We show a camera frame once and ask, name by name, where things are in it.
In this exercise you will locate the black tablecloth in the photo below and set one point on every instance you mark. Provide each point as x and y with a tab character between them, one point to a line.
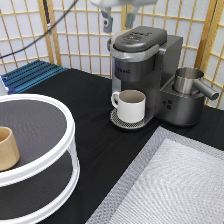
105	151

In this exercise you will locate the blue ridged tray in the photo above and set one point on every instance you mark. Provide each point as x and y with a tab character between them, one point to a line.
27	76

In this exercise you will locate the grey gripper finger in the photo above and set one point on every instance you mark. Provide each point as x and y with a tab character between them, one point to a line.
130	17
107	20

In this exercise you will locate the white ceramic mug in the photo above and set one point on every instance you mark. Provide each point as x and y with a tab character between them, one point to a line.
130	105

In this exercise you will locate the grey woven placemat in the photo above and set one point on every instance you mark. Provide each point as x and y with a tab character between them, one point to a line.
173	180

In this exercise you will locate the grey coffee machine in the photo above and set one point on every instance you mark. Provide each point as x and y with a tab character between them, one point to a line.
146	59

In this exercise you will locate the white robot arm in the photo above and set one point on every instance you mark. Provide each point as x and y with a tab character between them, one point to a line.
106	5

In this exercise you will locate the wooden cup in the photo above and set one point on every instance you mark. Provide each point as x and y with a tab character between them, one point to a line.
9	153

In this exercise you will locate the white two-tier round shelf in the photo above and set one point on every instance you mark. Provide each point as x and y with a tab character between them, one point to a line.
48	169

